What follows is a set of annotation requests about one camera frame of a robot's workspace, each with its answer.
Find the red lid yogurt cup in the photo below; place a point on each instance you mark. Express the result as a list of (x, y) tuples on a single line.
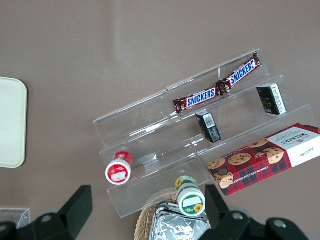
[(118, 171)]

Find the brown Snickers bar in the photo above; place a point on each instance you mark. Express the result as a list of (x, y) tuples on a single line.
[(200, 96), (241, 72)]

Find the red Walkers cookie box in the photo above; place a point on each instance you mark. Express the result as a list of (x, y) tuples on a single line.
[(250, 170)]

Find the beige plastic tray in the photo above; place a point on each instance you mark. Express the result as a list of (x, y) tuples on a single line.
[(12, 125)]

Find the small black carton box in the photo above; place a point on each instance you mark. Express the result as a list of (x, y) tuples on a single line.
[(208, 126), (271, 98)]

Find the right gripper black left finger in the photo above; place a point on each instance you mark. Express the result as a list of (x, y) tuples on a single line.
[(77, 212)]

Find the clear acrylic step stand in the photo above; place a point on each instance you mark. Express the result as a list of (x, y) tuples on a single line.
[(150, 125)]

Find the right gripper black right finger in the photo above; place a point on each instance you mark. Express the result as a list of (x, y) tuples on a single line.
[(217, 215)]

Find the light oval wicker basket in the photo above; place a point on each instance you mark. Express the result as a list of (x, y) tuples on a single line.
[(145, 220)]

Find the green lid yogurt cup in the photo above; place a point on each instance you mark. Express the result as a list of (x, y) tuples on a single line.
[(191, 202)]

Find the silver foil container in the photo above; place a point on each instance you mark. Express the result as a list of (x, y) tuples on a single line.
[(177, 226)]

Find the clear acrylic bottle rack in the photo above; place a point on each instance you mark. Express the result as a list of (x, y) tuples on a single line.
[(15, 216)]

